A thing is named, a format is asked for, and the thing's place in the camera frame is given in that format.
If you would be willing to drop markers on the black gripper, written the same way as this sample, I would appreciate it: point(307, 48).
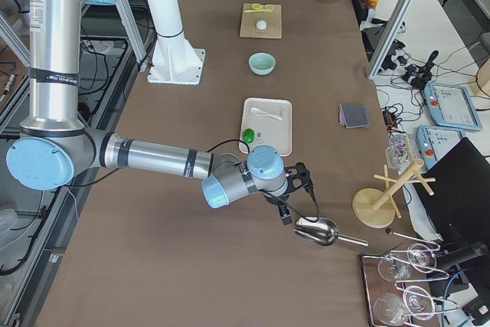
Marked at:
point(274, 200)

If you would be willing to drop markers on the white ceramic spoon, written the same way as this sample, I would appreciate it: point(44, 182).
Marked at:
point(258, 112)

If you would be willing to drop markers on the white steamed bun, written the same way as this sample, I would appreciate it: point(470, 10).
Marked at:
point(261, 24)

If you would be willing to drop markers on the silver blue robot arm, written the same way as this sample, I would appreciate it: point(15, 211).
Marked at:
point(55, 145)

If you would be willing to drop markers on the light green bowl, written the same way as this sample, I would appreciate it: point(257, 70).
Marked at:
point(262, 63)

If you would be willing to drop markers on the metal scoop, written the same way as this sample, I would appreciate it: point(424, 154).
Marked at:
point(323, 231)

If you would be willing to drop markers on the wooden cup tree stand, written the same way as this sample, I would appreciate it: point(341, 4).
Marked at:
point(377, 209)

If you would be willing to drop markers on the cream rabbit tray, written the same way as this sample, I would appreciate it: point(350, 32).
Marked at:
point(268, 131)

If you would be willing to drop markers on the grey folded cloth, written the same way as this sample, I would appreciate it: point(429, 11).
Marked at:
point(353, 116)

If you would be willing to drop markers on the wine glass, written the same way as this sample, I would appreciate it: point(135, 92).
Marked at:
point(400, 265)
point(396, 310)

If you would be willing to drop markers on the clear plastic container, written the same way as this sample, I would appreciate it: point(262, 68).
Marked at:
point(399, 151)

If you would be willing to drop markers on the blue teach pendant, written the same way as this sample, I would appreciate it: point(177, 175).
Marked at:
point(451, 106)
point(436, 141)

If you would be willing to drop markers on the bamboo cutting board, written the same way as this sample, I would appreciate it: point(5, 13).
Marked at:
point(273, 19)

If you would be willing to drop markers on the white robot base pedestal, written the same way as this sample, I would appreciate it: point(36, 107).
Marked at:
point(174, 60)

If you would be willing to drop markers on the aluminium frame post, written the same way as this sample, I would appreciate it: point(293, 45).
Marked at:
point(387, 38)

